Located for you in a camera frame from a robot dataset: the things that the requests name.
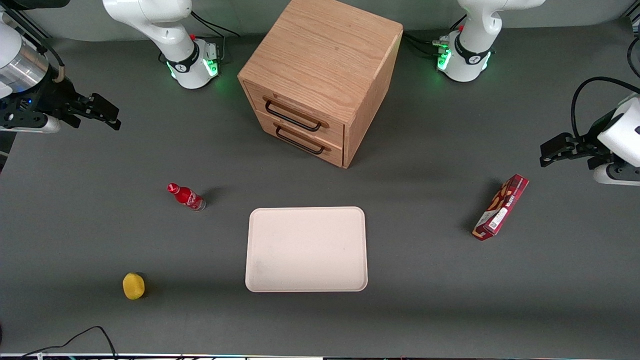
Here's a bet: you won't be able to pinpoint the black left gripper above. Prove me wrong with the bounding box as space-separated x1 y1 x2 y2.
539 111 621 170

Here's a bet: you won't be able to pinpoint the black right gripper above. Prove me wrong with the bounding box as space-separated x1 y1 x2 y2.
29 74 122 131

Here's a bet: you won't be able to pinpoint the wooden drawer with black handle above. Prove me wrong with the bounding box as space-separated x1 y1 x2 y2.
243 80 346 150
255 110 345 168

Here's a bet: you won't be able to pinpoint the wooden drawer cabinet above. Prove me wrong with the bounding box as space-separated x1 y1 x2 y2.
237 0 404 170

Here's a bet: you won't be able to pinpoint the red snack box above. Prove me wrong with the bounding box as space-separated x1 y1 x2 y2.
471 173 531 242

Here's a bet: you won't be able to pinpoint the red soda bottle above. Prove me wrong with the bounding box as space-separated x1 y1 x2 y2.
166 182 207 213

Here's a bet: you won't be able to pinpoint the yellow lemon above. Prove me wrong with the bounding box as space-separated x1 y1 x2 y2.
122 271 147 301

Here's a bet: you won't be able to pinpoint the beige plastic tray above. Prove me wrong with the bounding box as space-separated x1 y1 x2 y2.
244 206 369 294

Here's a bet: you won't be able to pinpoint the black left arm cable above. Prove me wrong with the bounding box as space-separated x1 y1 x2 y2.
571 76 640 142

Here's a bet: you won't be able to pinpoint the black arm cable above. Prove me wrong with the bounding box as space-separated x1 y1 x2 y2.
571 76 640 142
0 4 67 84

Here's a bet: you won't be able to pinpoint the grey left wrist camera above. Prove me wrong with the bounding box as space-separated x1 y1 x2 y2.
593 163 640 187

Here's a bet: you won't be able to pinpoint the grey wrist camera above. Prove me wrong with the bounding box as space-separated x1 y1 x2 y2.
593 163 640 187
0 115 62 134

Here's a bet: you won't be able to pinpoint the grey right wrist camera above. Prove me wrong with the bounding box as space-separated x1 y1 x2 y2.
0 115 62 134

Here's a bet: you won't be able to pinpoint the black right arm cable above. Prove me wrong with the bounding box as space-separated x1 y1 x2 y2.
0 4 67 84

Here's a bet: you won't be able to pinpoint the black cable loop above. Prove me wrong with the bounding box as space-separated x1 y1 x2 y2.
626 35 640 79

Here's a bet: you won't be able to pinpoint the black left base cables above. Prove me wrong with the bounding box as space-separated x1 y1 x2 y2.
402 14 468 59

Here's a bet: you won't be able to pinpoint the thin black floor cable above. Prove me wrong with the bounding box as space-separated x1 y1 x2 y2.
20 325 119 359

